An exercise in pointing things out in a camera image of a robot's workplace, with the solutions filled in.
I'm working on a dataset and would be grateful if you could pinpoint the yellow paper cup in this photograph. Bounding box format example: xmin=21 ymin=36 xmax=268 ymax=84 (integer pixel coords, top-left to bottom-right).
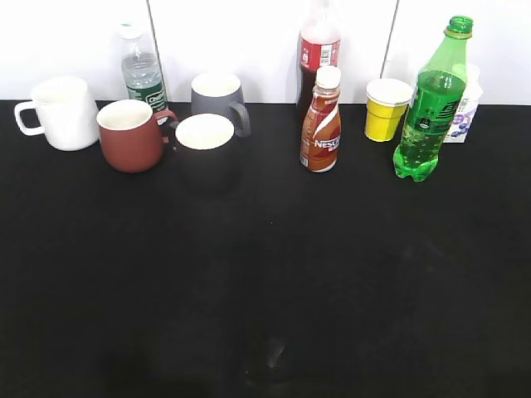
xmin=365 ymin=78 xmax=413 ymax=142

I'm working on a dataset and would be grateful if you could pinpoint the green soda bottle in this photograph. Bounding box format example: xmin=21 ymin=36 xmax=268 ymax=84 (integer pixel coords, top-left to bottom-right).
xmin=392 ymin=16 xmax=473 ymax=182

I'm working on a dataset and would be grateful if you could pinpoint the clear water bottle green label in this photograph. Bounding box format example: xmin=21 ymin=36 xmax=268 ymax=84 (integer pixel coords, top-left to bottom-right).
xmin=119 ymin=22 xmax=168 ymax=113

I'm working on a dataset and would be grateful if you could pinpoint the brown Nescafe coffee bottle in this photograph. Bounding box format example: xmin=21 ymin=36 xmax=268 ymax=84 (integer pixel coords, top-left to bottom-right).
xmin=300 ymin=66 xmax=341 ymax=172

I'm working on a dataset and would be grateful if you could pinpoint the cola bottle red label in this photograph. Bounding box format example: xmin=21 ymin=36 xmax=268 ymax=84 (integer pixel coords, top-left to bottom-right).
xmin=296 ymin=1 xmax=341 ymax=123

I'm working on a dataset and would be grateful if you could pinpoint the black ceramic mug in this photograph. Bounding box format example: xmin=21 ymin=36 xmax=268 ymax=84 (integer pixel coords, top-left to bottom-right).
xmin=170 ymin=114 xmax=241 ymax=194

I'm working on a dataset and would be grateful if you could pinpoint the red ceramic mug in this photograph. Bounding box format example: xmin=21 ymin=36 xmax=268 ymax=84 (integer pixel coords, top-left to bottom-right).
xmin=96 ymin=99 xmax=178 ymax=173

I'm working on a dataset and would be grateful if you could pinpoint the white blueberry milk carton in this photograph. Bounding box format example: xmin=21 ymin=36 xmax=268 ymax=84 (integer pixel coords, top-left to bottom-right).
xmin=443 ymin=63 xmax=484 ymax=143

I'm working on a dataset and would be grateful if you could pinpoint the grey ceramic mug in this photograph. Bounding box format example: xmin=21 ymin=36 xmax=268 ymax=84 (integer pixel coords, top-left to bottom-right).
xmin=191 ymin=71 xmax=251 ymax=138

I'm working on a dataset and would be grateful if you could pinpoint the white ceramic mug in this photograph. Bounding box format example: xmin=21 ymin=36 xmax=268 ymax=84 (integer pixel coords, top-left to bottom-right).
xmin=13 ymin=75 xmax=100 ymax=151

